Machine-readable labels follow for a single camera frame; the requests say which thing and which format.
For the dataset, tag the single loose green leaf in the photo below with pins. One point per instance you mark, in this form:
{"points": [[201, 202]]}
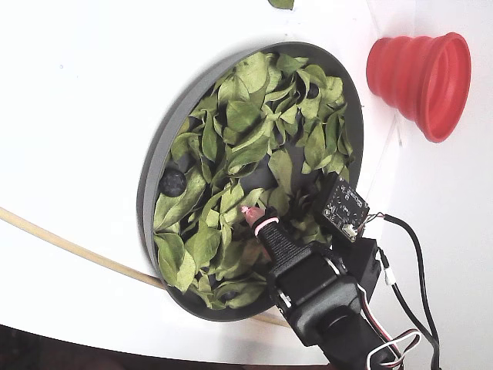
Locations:
{"points": [[281, 3]]}

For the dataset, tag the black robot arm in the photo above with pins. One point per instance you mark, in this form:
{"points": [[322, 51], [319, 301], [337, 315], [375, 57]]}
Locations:
{"points": [[346, 354]]}

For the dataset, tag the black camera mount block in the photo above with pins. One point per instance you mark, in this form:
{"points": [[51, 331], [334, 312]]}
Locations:
{"points": [[366, 266]]}

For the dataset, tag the dark blueberry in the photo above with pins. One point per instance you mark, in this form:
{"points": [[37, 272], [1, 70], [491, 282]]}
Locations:
{"points": [[314, 91], [173, 182], [230, 295]]}

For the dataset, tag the black camera circuit board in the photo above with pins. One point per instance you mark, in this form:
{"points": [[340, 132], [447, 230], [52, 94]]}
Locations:
{"points": [[341, 210]]}

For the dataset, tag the red collapsible silicone cup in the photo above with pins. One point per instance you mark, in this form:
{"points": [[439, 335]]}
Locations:
{"points": [[416, 77]]}

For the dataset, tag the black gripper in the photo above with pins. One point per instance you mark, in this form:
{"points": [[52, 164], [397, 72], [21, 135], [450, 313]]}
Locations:
{"points": [[298, 278]]}

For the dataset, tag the dark grey round bowl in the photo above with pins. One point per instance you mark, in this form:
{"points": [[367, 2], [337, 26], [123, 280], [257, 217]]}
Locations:
{"points": [[153, 162]]}

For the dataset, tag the pile of green leaves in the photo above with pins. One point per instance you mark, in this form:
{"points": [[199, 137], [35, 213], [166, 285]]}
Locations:
{"points": [[239, 115]]}

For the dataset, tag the long wooden stick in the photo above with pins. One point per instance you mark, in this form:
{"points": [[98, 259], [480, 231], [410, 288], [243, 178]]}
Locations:
{"points": [[77, 248]]}

